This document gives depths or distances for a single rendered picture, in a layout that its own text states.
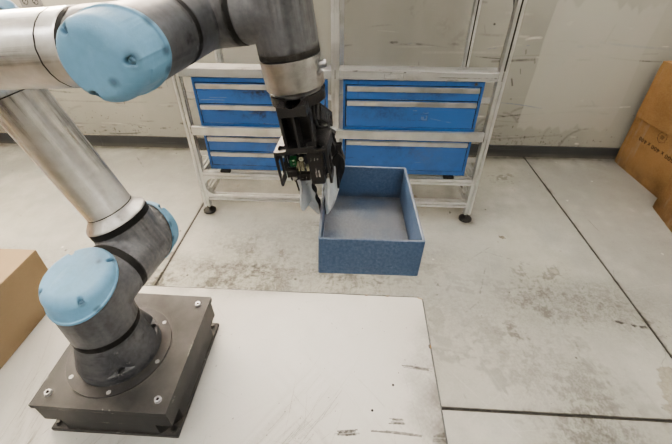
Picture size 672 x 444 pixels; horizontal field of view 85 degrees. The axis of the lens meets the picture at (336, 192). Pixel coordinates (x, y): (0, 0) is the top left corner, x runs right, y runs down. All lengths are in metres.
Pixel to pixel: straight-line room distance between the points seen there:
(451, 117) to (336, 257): 1.64
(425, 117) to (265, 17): 1.69
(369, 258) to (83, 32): 0.41
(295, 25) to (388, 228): 0.36
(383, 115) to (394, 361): 1.41
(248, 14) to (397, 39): 2.39
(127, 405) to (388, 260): 0.54
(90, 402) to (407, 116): 1.74
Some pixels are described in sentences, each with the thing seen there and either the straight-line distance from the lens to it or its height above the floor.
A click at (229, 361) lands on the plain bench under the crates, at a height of 0.70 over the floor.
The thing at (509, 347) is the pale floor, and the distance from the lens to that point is 1.91.
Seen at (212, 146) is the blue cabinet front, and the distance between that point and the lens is 2.28.
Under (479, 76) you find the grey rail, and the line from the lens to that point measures 2.03.
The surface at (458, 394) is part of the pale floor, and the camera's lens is 1.72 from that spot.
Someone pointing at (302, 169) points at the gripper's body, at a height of 1.23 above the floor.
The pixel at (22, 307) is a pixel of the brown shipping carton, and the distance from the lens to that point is 1.16.
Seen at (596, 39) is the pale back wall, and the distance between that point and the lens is 3.22.
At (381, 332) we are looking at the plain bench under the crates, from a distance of 0.96.
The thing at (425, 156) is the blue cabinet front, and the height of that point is 0.45.
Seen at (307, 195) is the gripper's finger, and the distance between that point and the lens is 0.57.
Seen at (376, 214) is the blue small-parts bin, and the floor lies 1.07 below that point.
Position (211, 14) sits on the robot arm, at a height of 1.42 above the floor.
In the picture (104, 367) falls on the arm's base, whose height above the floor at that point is 0.85.
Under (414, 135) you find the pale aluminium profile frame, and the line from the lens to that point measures 2.06.
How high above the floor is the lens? 1.49
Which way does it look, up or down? 35 degrees down
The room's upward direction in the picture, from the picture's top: straight up
